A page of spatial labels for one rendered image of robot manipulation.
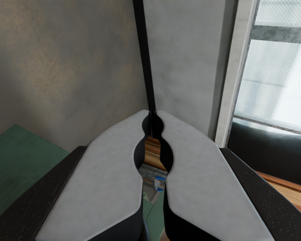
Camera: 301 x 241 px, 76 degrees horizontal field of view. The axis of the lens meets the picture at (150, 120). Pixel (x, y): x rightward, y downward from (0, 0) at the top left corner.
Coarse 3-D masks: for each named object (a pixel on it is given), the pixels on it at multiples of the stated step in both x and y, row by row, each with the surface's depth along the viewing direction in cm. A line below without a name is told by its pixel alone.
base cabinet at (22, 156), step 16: (16, 128) 96; (0, 144) 90; (16, 144) 88; (32, 144) 86; (48, 144) 85; (0, 160) 82; (16, 160) 81; (32, 160) 80; (48, 160) 78; (0, 176) 76; (16, 176) 75; (32, 176) 74; (0, 192) 71; (16, 192) 70; (0, 208) 67
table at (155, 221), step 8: (160, 200) 61; (152, 208) 59; (160, 208) 59; (152, 216) 58; (160, 216) 58; (152, 224) 56; (160, 224) 56; (152, 232) 55; (160, 232) 55; (152, 240) 54; (160, 240) 55; (168, 240) 65
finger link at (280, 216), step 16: (240, 160) 8; (240, 176) 7; (256, 176) 7; (256, 192) 6; (272, 192) 6; (256, 208) 6; (272, 208) 6; (288, 208) 6; (272, 224) 5; (288, 224) 5; (288, 240) 5
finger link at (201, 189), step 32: (160, 128) 10; (192, 128) 10; (160, 160) 10; (192, 160) 8; (224, 160) 8; (192, 192) 6; (224, 192) 6; (192, 224) 5; (224, 224) 5; (256, 224) 5
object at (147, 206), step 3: (144, 201) 61; (147, 201) 61; (144, 204) 61; (147, 204) 61; (150, 204) 60; (153, 204) 60; (144, 207) 60; (147, 207) 60; (150, 207) 60; (144, 210) 59; (147, 210) 59; (150, 210) 59; (144, 213) 59; (147, 213) 59; (144, 216) 58; (147, 216) 58
